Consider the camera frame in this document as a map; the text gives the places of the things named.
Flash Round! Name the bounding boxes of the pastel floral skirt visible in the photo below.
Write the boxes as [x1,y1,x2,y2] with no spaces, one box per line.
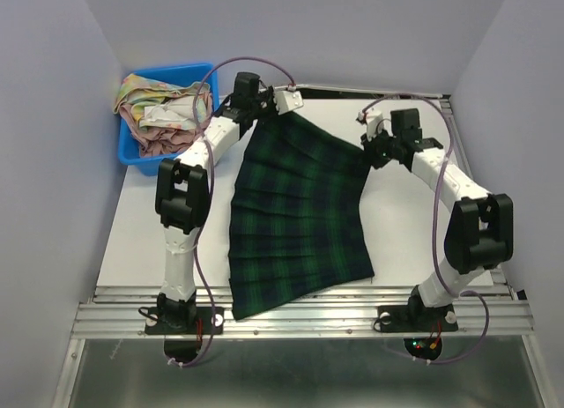
[114,73,212,131]

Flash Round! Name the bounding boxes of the aluminium rail frame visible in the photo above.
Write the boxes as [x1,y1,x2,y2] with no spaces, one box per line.
[52,90,547,408]

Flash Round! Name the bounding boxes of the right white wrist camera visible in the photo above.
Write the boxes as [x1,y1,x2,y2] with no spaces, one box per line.
[356,108,387,140]

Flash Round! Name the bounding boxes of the green plaid skirt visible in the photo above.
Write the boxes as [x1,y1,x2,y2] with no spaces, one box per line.
[228,113,375,321]

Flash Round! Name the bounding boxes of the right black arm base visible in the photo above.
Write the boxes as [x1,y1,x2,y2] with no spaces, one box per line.
[373,305,458,336]

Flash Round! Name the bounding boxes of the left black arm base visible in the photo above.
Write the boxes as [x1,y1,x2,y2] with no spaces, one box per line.
[138,306,225,336]

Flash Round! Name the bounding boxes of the blue plastic bin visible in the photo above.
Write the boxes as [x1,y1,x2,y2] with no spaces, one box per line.
[113,63,219,176]

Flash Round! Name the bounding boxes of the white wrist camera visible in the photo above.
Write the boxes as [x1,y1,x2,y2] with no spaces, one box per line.
[273,85,304,115]
[356,108,387,140]

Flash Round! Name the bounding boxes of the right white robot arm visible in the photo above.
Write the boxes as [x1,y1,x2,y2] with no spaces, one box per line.
[357,108,514,333]

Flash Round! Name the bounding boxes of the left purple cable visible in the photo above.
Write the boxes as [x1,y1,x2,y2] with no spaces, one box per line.
[169,57,297,368]

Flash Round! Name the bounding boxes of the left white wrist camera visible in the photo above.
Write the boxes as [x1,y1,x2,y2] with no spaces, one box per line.
[273,85,304,115]

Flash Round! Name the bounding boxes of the dusty pink skirt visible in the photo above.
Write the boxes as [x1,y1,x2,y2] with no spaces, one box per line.
[119,97,213,158]

